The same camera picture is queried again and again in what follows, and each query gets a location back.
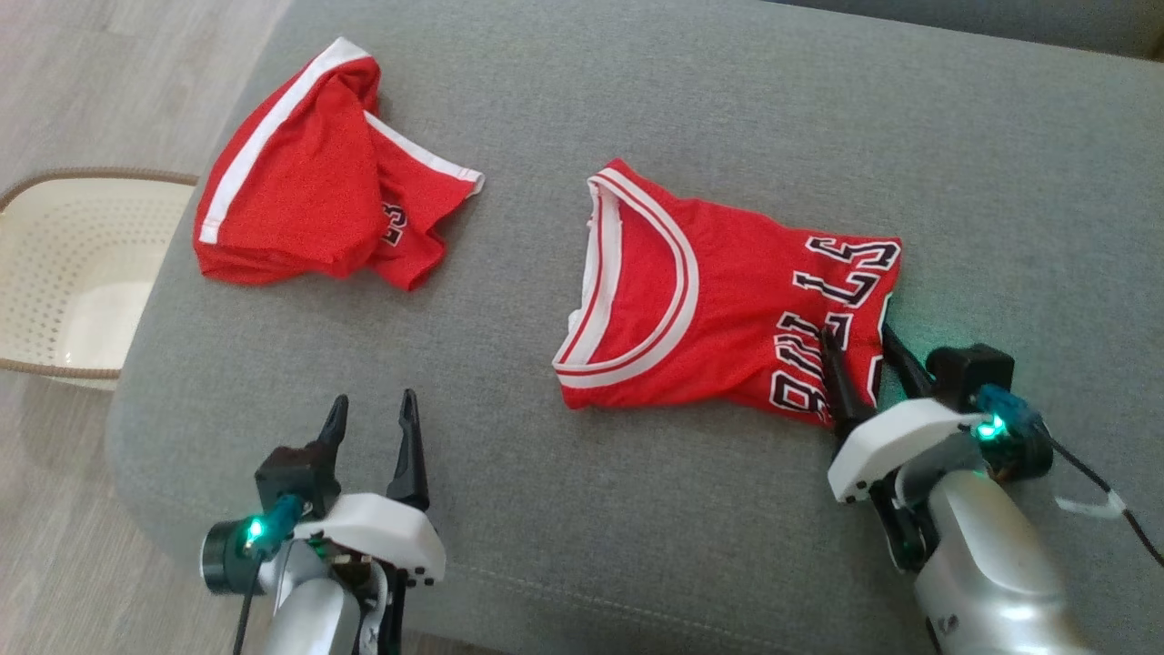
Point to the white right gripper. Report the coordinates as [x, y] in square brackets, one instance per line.
[896, 441]

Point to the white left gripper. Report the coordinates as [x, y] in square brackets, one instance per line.
[382, 537]

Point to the red Bulls jersey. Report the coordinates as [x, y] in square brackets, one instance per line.
[727, 300]

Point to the red shorts with white stripe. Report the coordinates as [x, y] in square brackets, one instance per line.
[291, 182]

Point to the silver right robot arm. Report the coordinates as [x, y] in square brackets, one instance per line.
[991, 564]

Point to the cream perforated laundry basket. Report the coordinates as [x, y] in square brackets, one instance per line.
[73, 264]

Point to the grey sofa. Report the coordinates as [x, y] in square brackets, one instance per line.
[637, 91]

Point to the grey sofa seat cushion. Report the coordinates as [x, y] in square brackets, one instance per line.
[1000, 18]

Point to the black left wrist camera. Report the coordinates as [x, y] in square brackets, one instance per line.
[296, 478]

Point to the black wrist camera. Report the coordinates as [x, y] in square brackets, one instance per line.
[968, 373]
[296, 478]

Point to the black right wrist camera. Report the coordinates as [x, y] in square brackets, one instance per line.
[968, 373]

